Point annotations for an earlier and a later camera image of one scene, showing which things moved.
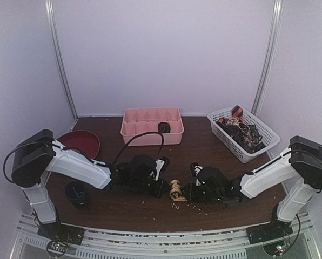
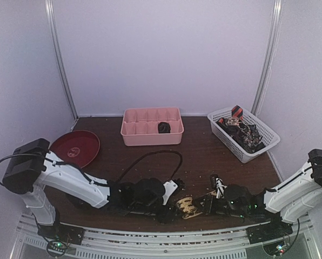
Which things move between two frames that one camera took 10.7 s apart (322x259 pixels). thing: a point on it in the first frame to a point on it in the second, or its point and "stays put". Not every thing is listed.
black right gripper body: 193,191 to 208,201
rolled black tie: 163,127 stays put
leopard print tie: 175,192 to 185,205
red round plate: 86,141 stays put
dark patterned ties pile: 248,137 stays put
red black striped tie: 237,111 stays put
